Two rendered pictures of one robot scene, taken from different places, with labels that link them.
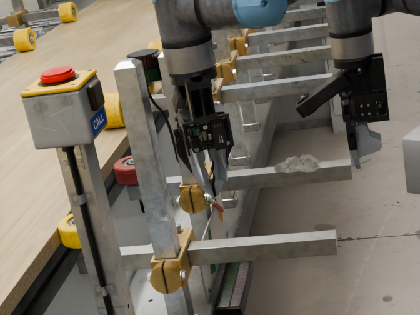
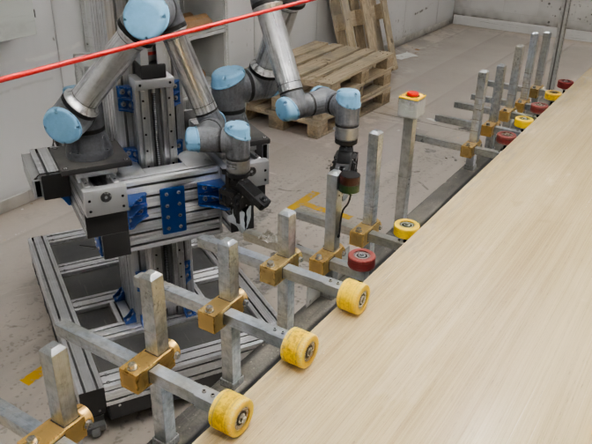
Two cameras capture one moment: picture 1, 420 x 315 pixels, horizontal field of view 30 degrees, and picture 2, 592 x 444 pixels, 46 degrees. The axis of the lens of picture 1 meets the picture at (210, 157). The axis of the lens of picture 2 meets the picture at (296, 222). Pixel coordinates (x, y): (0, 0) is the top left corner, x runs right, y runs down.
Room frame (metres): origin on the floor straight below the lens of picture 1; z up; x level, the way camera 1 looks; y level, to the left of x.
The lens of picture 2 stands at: (3.13, 0.53, 1.90)
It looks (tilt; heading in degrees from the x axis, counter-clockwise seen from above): 27 degrees down; 199
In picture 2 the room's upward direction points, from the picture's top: 1 degrees clockwise
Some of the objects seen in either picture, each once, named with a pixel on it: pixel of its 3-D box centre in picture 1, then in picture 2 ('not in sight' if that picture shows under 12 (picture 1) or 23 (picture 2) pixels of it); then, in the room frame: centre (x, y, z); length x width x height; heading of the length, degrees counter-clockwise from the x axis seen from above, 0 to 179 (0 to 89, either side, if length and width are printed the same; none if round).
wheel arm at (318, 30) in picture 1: (245, 39); (139, 365); (2.14, -0.16, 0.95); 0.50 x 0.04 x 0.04; 77
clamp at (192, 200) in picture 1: (196, 187); (328, 258); (1.40, 0.04, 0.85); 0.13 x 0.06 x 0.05; 167
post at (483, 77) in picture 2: not in sight; (476, 123); (0.16, 0.32, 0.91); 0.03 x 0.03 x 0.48; 77
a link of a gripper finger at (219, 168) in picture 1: (221, 170); not in sight; (1.14, -0.01, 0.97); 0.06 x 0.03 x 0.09; 7
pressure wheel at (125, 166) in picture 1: (139, 185); (360, 270); (1.44, 0.15, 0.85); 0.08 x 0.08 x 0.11
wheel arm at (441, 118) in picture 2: not in sight; (479, 126); (-0.06, 0.32, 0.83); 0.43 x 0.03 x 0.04; 77
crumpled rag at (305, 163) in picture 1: (297, 160); (271, 234); (1.37, -0.16, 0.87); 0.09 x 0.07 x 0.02; 77
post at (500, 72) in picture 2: not in sight; (493, 114); (-0.09, 0.38, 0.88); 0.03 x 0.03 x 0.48; 77
